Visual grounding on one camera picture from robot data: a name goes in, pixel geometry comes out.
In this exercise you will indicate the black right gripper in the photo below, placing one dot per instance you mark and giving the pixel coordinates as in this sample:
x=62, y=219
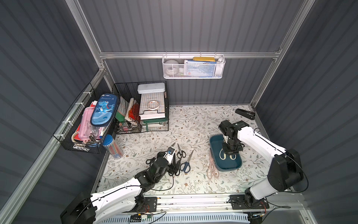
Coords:
x=230, y=149

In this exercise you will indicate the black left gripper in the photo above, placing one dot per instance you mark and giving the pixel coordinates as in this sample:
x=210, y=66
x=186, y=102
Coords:
x=172, y=162

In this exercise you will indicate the blue handled scissors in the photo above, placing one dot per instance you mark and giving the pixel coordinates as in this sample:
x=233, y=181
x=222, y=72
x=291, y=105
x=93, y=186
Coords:
x=185, y=167

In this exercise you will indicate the small black scissors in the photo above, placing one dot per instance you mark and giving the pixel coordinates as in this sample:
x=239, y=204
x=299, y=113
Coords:
x=181, y=154

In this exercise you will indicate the yellow handled scissors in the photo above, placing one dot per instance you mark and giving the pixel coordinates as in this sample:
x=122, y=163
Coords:
x=223, y=156

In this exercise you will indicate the teal storage box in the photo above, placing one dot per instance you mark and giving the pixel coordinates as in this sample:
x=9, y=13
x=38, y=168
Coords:
x=222, y=161

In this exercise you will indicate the pink handled scissors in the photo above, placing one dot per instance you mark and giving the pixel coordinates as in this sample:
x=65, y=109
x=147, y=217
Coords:
x=212, y=171

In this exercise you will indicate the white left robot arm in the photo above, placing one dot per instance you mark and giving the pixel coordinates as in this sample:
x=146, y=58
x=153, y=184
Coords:
x=87, y=208

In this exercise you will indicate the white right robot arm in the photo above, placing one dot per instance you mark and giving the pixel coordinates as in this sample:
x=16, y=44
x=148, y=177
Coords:
x=285, y=168

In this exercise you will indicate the white plastic box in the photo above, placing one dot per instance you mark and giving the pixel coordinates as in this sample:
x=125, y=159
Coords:
x=151, y=88

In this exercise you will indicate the black stapler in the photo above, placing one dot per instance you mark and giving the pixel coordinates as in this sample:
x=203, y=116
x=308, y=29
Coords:
x=244, y=113

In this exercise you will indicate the floral table mat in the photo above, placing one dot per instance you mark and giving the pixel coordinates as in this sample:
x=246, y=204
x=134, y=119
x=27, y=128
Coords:
x=191, y=129

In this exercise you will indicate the colored pencil tube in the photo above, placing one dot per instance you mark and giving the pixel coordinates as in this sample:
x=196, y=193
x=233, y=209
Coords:
x=111, y=146

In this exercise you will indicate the yellow case in basket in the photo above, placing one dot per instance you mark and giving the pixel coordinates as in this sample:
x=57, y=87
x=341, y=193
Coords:
x=204, y=59

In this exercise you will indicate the blue dinosaur pencil case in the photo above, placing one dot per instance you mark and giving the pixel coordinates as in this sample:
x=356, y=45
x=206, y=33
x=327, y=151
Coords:
x=105, y=110

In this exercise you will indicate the pink pencil case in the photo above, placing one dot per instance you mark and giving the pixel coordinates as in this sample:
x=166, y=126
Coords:
x=85, y=125

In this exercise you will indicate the white tape roll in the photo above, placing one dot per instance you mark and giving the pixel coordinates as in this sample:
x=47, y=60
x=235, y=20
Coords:
x=171, y=67

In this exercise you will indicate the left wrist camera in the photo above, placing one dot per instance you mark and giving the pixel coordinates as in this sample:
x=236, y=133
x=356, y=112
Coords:
x=169, y=155

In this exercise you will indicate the black wire desk organizer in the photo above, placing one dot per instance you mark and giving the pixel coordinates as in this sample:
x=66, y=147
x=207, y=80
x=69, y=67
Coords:
x=138, y=113

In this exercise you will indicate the white wire wall basket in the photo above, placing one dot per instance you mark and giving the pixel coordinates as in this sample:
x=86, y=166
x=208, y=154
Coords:
x=189, y=69

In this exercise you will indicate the black wire side basket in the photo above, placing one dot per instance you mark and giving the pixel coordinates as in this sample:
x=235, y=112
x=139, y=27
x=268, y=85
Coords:
x=67, y=134

